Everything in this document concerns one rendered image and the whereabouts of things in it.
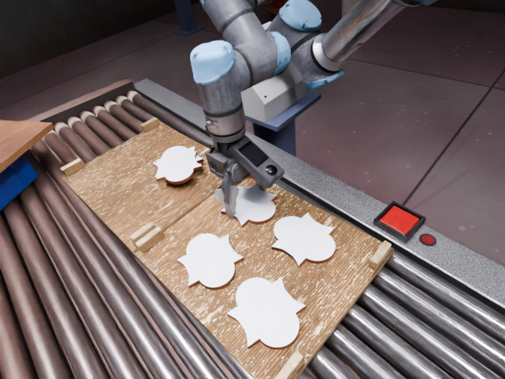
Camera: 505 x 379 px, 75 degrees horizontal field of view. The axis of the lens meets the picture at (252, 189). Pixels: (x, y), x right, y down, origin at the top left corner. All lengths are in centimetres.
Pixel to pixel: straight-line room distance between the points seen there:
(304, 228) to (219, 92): 32
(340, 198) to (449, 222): 135
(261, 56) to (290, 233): 35
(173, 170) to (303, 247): 40
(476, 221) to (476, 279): 144
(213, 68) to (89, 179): 58
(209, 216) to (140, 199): 20
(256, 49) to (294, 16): 43
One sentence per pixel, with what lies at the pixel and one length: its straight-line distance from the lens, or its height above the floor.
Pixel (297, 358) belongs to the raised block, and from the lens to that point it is 56.
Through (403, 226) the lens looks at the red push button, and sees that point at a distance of 76.
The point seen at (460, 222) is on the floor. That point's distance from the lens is 214.
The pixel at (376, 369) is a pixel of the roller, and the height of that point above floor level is 92.
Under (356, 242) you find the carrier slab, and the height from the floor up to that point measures 94.
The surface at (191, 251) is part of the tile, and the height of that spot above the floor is 95.
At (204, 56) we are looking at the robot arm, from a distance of 57.
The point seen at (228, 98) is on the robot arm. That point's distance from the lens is 59.
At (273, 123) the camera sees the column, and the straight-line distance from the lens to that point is 116.
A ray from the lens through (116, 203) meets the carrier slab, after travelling 91.
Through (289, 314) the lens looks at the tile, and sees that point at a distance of 60.
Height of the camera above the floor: 149
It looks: 43 degrees down
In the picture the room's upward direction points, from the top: 9 degrees counter-clockwise
